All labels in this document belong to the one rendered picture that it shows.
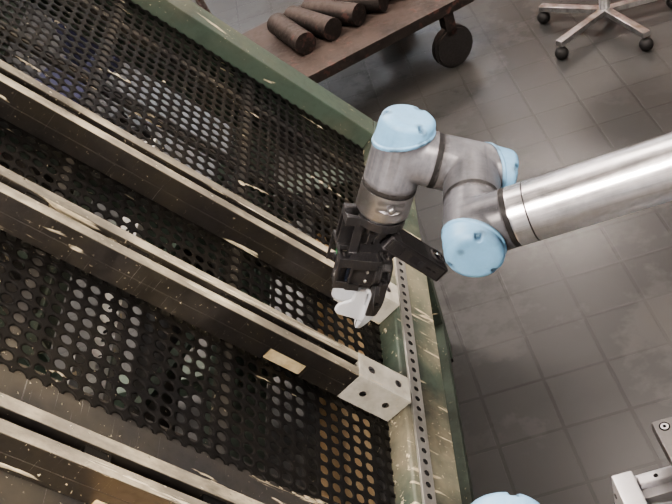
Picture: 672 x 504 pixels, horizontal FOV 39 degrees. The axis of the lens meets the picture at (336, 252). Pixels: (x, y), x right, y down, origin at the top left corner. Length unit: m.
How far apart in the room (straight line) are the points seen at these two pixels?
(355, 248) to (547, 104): 2.93
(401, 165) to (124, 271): 0.58
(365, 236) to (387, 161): 0.14
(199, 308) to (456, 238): 0.65
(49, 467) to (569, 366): 2.05
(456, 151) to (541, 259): 2.21
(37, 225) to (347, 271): 0.53
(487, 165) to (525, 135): 2.80
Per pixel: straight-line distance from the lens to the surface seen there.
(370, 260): 1.34
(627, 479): 1.60
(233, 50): 2.46
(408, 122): 1.24
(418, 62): 4.73
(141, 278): 1.64
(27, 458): 1.32
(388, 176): 1.26
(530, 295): 3.32
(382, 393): 1.82
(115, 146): 1.81
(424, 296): 2.18
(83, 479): 1.34
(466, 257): 1.15
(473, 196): 1.19
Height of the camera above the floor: 2.30
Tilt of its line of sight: 38 degrees down
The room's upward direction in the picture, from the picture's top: 20 degrees counter-clockwise
